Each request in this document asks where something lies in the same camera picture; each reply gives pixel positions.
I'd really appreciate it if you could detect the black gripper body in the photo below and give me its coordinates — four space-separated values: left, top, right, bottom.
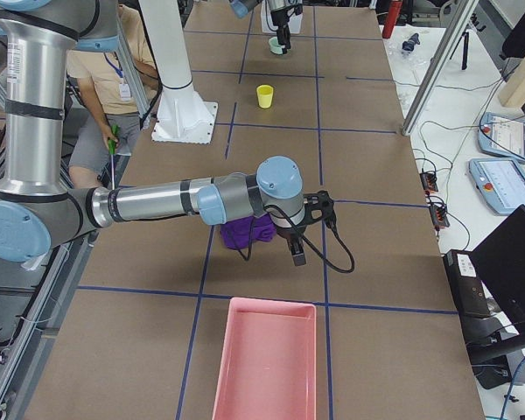
270 8 290 30
277 227 303 249

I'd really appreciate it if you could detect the yellow plastic cup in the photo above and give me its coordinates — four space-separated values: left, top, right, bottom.
255 84 274 109

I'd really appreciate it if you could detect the black box device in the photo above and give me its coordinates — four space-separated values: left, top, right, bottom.
443 249 490 319

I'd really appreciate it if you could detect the pale green bowl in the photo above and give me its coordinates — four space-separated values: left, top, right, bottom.
268 37 289 55

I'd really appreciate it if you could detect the purple cloth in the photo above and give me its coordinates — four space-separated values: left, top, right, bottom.
220 214 277 249

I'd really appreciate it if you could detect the pink plastic bin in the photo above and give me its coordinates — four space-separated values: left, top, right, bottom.
212 297 317 419

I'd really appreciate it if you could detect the red bottle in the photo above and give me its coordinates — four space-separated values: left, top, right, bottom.
381 0 403 39

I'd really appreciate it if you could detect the dark folded umbrella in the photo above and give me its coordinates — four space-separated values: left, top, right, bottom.
402 32 420 53

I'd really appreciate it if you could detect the seated person beige shirt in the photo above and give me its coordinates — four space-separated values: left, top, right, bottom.
66 3 158 188

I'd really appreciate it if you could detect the black monitor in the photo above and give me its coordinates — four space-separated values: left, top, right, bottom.
471 205 525 326

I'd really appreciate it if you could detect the near teach pendant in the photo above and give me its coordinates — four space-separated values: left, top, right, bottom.
468 157 525 215

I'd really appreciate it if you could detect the teach pendant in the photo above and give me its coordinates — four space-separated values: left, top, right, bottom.
478 112 525 163
468 157 525 215

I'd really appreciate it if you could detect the far teach pendant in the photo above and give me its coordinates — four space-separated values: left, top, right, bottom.
478 112 525 163

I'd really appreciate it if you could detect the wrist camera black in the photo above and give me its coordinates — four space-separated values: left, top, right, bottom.
303 190 337 230

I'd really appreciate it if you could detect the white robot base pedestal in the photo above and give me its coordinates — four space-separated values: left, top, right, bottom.
139 0 218 144

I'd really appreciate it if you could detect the aluminium frame post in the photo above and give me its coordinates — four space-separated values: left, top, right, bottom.
402 0 479 136

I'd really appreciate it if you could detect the green handled screwdriver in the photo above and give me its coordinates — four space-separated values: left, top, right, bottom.
108 124 119 189

